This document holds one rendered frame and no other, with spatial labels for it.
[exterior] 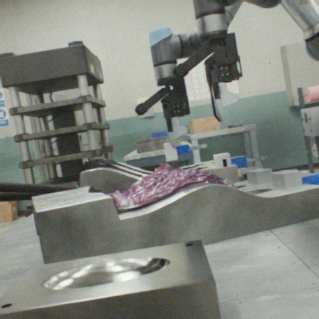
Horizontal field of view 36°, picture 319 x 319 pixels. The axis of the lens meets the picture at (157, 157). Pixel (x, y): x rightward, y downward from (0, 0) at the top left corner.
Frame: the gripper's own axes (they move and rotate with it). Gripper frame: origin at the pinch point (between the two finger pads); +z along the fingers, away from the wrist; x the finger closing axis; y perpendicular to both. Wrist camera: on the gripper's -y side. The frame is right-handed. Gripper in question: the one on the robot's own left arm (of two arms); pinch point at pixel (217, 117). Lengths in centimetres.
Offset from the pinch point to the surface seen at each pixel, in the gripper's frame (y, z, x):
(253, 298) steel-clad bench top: -7, 21, -69
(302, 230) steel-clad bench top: 6.3, 20.9, -42.1
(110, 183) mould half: -28.2, 11.4, -6.8
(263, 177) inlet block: 5.4, 14.2, -19.8
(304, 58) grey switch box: 207, -69, 616
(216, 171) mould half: -3.0, 12.6, -6.9
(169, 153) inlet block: -13.2, 8.3, 26.5
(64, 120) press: -143, -32, 515
